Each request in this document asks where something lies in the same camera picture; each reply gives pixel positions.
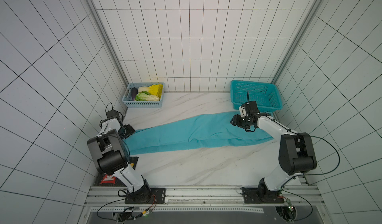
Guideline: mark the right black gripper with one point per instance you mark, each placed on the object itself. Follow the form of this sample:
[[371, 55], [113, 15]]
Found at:
[[238, 121]]

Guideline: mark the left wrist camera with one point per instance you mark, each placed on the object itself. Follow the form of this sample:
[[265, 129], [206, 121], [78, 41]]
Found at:
[[114, 114]]

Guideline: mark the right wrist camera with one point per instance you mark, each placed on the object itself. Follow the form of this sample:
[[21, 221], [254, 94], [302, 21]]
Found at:
[[249, 109]]

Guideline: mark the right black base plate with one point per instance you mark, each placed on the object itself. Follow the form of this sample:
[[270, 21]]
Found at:
[[253, 195]]

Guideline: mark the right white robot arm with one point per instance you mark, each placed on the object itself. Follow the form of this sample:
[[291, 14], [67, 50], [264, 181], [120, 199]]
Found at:
[[296, 154]]

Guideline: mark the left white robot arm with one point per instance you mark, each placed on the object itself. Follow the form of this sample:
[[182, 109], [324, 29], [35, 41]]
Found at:
[[112, 157]]

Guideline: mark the light blue perforated basket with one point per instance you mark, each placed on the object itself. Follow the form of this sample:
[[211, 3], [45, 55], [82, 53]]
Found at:
[[141, 104]]

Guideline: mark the aluminium mounting rail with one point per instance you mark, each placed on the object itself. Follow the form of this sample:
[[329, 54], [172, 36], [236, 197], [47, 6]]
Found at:
[[205, 205]]

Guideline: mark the green napa cabbage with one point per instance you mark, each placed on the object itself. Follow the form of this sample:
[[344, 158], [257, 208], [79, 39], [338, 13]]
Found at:
[[147, 97]]

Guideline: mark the teal plastic basket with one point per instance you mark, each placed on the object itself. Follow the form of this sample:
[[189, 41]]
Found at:
[[265, 95]]

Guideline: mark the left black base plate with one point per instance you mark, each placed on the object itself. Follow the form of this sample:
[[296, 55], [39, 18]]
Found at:
[[145, 196]]

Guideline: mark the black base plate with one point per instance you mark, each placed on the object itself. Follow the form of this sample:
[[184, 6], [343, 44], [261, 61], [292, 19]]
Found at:
[[253, 195], [145, 196]]

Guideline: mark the dark purple eggplant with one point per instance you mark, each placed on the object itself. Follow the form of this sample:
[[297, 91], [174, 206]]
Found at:
[[134, 92]]

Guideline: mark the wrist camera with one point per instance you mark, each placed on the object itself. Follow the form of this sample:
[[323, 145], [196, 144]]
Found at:
[[249, 109], [114, 114]]

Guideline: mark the teal long pants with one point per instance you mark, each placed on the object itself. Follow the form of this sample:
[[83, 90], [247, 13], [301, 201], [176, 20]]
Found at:
[[202, 131]]

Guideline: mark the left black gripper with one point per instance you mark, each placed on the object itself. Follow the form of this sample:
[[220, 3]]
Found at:
[[129, 130]]

